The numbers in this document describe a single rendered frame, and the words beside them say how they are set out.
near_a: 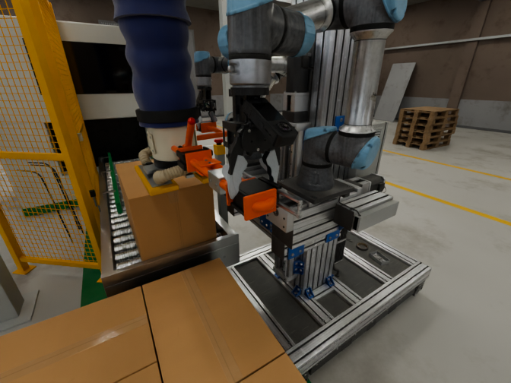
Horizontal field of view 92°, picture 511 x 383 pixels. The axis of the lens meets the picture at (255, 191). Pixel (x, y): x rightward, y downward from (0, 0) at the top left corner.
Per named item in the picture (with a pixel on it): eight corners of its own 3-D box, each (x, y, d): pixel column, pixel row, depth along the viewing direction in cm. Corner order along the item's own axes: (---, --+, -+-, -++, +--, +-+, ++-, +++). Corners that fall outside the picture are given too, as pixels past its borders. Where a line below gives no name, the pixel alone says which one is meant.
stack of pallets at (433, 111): (424, 151, 552) (436, 111, 517) (391, 144, 616) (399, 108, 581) (451, 145, 605) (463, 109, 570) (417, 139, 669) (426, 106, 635)
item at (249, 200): (226, 204, 54) (224, 184, 52) (255, 196, 57) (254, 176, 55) (245, 221, 47) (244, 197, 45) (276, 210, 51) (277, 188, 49)
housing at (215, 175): (207, 186, 64) (205, 170, 62) (230, 181, 67) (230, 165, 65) (219, 196, 59) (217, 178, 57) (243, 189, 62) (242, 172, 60)
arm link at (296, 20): (277, 20, 55) (240, 10, 47) (322, 11, 47) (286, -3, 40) (275, 60, 58) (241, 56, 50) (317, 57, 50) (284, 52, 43)
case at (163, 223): (128, 219, 170) (115, 164, 154) (185, 205, 190) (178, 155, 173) (144, 270, 124) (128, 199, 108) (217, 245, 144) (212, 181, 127)
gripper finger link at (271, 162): (270, 175, 59) (258, 142, 54) (286, 183, 55) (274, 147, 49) (260, 182, 58) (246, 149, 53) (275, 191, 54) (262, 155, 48)
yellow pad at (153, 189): (134, 169, 109) (131, 159, 107) (157, 166, 114) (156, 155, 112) (150, 197, 83) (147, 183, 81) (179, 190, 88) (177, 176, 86)
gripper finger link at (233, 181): (222, 191, 53) (236, 150, 52) (236, 201, 49) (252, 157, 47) (210, 188, 51) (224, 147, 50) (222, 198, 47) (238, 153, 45)
